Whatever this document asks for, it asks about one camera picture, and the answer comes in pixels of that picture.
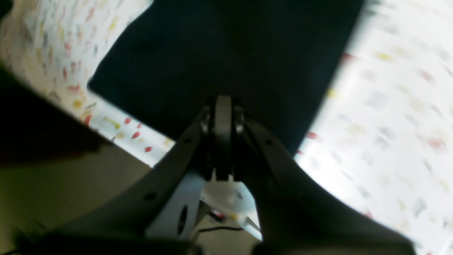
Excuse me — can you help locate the black t-shirt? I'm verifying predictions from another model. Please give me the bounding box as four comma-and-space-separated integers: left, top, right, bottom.
87, 0, 364, 154

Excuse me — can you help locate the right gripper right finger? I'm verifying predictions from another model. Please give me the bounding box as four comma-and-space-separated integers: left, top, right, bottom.
233, 106, 415, 255

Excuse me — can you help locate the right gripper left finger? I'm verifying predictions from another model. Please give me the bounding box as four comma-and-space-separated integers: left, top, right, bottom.
21, 96, 233, 255

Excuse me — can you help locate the terrazzo pattern tablecloth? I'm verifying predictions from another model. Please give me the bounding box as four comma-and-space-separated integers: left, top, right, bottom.
1, 0, 453, 255

